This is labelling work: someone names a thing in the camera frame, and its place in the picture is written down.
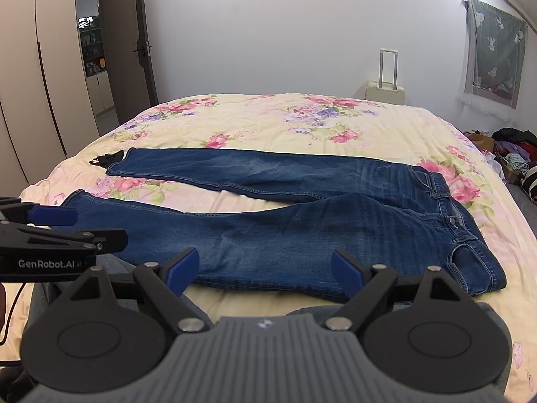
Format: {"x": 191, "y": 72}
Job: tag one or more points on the small black cloth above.
{"x": 105, "y": 161}

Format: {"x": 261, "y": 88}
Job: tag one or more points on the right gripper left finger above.
{"x": 107, "y": 331}

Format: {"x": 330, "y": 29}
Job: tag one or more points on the cream suitcase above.
{"x": 389, "y": 92}

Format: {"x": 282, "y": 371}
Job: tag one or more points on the dark brown door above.
{"x": 128, "y": 59}

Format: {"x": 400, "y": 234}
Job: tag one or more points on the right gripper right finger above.
{"x": 423, "y": 331}

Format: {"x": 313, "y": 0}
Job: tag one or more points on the hallway cabinet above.
{"x": 93, "y": 55}

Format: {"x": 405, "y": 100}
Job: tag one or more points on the blue denim jeans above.
{"x": 394, "y": 214}

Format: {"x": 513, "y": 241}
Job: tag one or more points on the beige wardrobe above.
{"x": 46, "y": 115}

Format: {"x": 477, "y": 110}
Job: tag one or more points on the green patterned window curtain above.
{"x": 496, "y": 52}

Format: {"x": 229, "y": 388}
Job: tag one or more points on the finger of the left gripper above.
{"x": 13, "y": 209}
{"x": 18, "y": 239}

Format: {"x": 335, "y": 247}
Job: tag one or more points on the floral yellow bed quilt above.
{"x": 324, "y": 125}

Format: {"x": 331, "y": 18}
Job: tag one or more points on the pile of clothes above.
{"x": 512, "y": 152}

